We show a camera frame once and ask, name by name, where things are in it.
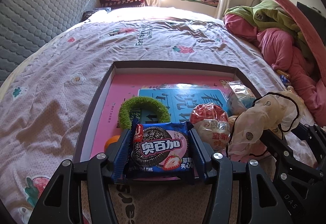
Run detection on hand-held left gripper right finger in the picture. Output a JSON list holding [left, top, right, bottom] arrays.
[[190, 129, 289, 224]]

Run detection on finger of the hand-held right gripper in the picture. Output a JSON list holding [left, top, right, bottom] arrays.
[[260, 129, 324, 182], [293, 122, 326, 148]]

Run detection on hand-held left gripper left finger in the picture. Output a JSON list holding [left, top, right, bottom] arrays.
[[29, 129, 130, 224]]

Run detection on tangerine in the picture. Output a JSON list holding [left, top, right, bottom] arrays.
[[105, 135, 122, 151]]

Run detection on red bun packet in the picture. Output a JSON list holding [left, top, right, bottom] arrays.
[[191, 103, 231, 153]]

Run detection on blue cookie packet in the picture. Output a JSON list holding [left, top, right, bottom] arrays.
[[124, 118, 196, 185]]

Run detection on sheer white drawstring bag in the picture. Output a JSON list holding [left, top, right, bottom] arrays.
[[227, 90, 305, 163]]

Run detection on green fuzzy ring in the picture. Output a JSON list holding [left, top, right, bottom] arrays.
[[118, 96, 171, 129]]

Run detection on dark cardboard box tray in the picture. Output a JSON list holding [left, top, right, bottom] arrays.
[[73, 60, 263, 181]]

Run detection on blue bun packet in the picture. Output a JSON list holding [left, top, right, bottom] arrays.
[[226, 80, 256, 116]]

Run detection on small blue snack packet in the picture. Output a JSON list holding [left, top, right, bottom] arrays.
[[280, 74, 292, 87]]

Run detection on pink book with blue label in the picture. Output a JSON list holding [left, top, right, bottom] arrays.
[[102, 73, 255, 181]]

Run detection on pink quilt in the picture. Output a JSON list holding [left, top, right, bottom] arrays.
[[224, 13, 326, 126]]

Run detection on pink quilted cushion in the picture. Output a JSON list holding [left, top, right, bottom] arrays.
[[260, 0, 326, 74]]

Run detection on black television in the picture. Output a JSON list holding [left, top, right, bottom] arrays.
[[297, 2, 326, 34]]

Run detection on green blanket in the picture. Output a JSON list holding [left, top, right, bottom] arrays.
[[224, 0, 314, 62]]

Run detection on dark blue pillow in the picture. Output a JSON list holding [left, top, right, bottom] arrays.
[[83, 8, 111, 22]]

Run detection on dark patterned folded blanket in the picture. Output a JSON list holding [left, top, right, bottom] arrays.
[[99, 0, 145, 9]]

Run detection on grey quilted headboard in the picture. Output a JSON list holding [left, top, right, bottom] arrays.
[[0, 0, 98, 84]]

